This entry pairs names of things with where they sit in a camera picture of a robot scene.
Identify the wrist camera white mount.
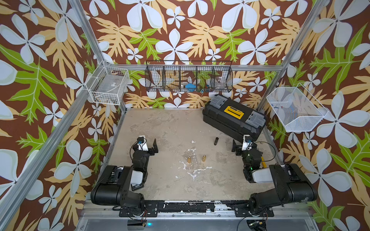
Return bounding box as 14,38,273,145
241,134,253,151
137,135,148,151

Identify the blue item in basket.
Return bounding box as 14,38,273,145
185,83,196,92

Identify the white mesh basket right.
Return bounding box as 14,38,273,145
267,84,329,133

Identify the white wire basket left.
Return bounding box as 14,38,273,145
87,64,130,105

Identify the black wire basket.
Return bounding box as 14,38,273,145
145,60,233,93

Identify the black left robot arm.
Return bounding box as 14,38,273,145
91,136,159,213

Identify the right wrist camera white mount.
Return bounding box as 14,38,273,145
241,134,253,151

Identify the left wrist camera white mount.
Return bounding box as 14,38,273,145
137,135,148,151

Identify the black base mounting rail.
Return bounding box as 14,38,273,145
119,200,274,218

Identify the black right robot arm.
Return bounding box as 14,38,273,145
231,141,318,216

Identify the black plastic toolbox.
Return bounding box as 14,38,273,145
202,94,267,142

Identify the yellow handled screwdriver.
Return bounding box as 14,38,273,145
261,157,267,168

